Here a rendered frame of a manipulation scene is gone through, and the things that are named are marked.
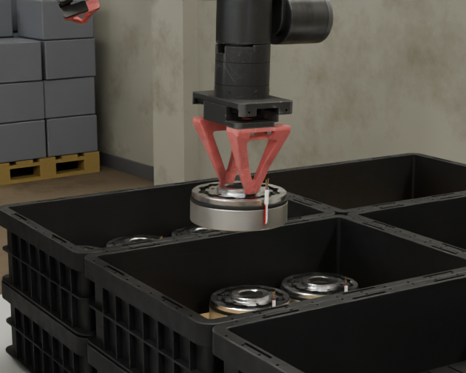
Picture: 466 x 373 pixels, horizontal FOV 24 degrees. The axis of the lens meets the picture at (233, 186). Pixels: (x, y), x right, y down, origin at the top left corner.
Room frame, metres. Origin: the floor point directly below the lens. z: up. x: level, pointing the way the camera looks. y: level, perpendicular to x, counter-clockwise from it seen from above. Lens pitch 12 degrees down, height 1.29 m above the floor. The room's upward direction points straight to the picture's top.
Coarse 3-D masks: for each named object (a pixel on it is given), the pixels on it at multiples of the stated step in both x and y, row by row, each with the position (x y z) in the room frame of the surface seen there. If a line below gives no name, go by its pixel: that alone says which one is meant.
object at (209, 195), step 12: (192, 192) 1.11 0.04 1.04; (204, 192) 1.12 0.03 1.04; (216, 192) 1.11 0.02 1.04; (264, 192) 1.11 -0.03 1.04; (276, 192) 1.12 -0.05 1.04; (216, 204) 1.07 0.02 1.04; (228, 204) 1.07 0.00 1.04; (240, 204) 1.07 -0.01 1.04; (252, 204) 1.07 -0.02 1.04; (264, 204) 1.08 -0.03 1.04
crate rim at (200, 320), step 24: (336, 216) 1.45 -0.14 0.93; (192, 240) 1.33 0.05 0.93; (216, 240) 1.34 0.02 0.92; (408, 240) 1.33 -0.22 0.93; (96, 264) 1.22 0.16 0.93; (120, 288) 1.16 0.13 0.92; (144, 288) 1.13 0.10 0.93; (384, 288) 1.13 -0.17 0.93; (144, 312) 1.11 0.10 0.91; (168, 312) 1.07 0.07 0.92; (192, 312) 1.04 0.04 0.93; (264, 312) 1.04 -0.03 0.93; (192, 336) 1.02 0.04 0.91
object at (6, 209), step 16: (112, 192) 1.60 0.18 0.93; (128, 192) 1.61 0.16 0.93; (0, 208) 1.50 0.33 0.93; (16, 208) 1.52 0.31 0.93; (304, 208) 1.52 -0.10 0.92; (320, 208) 1.50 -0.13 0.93; (0, 224) 1.49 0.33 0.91; (16, 224) 1.44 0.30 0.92; (32, 224) 1.40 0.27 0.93; (32, 240) 1.39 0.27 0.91; (48, 240) 1.34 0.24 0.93; (64, 240) 1.33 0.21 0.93; (160, 240) 1.33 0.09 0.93; (64, 256) 1.30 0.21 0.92; (80, 256) 1.27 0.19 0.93
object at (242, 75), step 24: (216, 48) 1.11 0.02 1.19; (240, 48) 1.09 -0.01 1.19; (264, 48) 1.10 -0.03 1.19; (216, 72) 1.11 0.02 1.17; (240, 72) 1.09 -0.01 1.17; (264, 72) 1.10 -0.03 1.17; (192, 96) 1.14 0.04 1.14; (216, 96) 1.11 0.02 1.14; (240, 96) 1.09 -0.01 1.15; (264, 96) 1.10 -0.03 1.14
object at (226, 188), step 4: (220, 184) 1.12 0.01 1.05; (224, 184) 1.12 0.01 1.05; (228, 184) 1.13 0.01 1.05; (232, 184) 1.13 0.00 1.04; (236, 184) 1.13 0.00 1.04; (240, 184) 1.13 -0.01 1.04; (220, 188) 1.11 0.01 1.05; (224, 188) 1.10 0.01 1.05; (228, 188) 1.11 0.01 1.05; (232, 188) 1.13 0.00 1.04; (236, 188) 1.13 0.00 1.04; (240, 188) 1.13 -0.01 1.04; (260, 188) 1.11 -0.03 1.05; (220, 192) 1.10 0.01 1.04; (224, 192) 1.10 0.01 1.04; (228, 192) 1.10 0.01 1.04; (232, 192) 1.10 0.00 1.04; (236, 192) 1.09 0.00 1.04; (240, 192) 1.09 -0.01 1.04; (244, 192) 1.10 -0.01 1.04
